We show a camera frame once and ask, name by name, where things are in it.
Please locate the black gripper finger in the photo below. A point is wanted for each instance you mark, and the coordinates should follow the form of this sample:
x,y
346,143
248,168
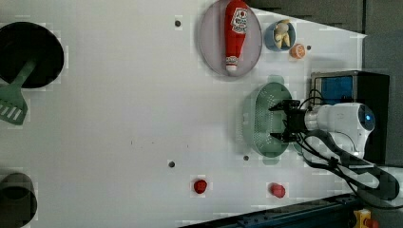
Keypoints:
x,y
284,137
279,106

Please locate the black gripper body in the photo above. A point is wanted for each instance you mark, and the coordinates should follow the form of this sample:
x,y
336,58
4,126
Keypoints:
x,y
295,120

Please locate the green oval strainer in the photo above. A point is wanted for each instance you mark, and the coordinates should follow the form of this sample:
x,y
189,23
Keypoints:
x,y
258,122

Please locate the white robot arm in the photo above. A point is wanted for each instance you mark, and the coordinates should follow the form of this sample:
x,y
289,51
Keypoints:
x,y
346,121

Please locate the black box blue screen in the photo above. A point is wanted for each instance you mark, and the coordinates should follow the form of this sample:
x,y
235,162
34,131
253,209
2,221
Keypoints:
x,y
370,89

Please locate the large red strawberry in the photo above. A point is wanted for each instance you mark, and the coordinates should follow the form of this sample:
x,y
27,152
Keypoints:
x,y
277,190

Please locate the orange half slice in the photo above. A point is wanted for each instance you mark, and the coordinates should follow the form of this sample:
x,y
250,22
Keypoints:
x,y
298,51

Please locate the peeled banana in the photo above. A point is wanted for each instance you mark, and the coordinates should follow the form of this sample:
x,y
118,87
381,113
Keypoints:
x,y
281,34

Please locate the blue bowl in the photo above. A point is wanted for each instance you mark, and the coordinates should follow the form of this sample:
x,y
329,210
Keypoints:
x,y
270,40

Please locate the small red strawberry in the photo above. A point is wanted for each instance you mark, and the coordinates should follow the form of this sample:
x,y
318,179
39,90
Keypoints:
x,y
200,186

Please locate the grey round plate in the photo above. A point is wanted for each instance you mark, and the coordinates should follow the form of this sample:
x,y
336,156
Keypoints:
x,y
212,41

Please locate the red ketchup bottle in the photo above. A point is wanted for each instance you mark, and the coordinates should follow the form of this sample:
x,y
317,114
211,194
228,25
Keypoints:
x,y
235,27

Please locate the yellow red emergency button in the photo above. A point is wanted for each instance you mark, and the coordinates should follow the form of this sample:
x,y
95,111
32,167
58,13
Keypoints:
x,y
364,219

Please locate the black round pan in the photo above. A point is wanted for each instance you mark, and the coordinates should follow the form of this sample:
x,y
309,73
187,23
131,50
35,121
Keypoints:
x,y
22,41

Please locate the green slotted spatula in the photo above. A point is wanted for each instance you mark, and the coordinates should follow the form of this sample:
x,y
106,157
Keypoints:
x,y
13,107

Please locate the dark grey cylinder container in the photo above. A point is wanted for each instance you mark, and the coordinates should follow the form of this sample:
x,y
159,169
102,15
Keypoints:
x,y
18,204

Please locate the blue metal frame rail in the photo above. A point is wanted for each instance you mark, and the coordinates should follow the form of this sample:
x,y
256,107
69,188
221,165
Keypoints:
x,y
332,212

